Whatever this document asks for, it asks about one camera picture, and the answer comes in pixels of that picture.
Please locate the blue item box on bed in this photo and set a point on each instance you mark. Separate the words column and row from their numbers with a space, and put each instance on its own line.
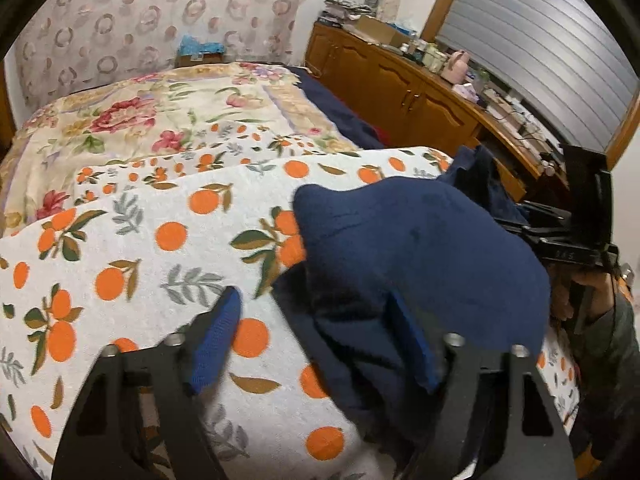
column 192, row 51

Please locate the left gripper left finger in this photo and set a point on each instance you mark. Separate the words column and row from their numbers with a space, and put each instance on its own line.
column 103, row 436

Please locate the wooden sideboard cabinet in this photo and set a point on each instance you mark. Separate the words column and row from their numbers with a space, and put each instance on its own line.
column 409, row 106

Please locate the cardboard box on cabinet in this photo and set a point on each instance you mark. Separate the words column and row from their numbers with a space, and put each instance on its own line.
column 377, row 32

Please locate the floral bed quilt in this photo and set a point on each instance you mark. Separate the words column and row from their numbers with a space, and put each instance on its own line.
column 155, row 128

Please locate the orange print bed sheet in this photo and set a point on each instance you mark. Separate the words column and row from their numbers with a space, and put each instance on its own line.
column 133, row 263

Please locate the stack of clothes on cabinet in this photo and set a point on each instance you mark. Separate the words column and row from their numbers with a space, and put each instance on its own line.
column 339, row 12

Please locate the pink circle patterned curtain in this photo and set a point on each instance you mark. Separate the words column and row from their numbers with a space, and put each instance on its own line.
column 72, row 45

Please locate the grey window blind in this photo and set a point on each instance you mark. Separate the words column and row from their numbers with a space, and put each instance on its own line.
column 557, row 54

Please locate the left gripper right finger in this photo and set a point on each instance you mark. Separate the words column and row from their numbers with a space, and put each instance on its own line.
column 482, row 410

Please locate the navy printed t-shirt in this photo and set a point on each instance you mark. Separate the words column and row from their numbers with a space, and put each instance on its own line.
column 390, row 268

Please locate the person's right hand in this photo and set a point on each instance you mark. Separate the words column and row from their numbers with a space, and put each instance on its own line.
column 576, row 291

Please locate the pink tissue pack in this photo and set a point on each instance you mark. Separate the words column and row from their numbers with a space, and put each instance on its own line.
column 466, row 91

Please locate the navy blanket at bedside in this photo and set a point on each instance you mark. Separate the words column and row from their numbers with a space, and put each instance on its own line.
column 347, row 122

